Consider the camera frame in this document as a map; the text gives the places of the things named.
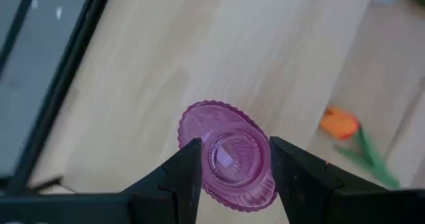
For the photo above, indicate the black aluminium table frame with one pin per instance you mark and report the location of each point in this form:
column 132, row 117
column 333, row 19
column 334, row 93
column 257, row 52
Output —
column 63, row 84

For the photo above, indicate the purple ribbed glass vase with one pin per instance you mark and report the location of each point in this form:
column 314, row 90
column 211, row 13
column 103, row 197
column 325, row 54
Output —
column 232, row 151

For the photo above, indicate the orange artificial tulip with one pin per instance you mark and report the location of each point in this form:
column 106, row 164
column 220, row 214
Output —
column 340, row 124

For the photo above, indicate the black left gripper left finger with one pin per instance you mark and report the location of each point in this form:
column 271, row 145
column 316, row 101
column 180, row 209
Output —
column 181, row 184

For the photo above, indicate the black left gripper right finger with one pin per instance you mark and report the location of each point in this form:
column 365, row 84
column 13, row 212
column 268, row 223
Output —
column 299, row 184

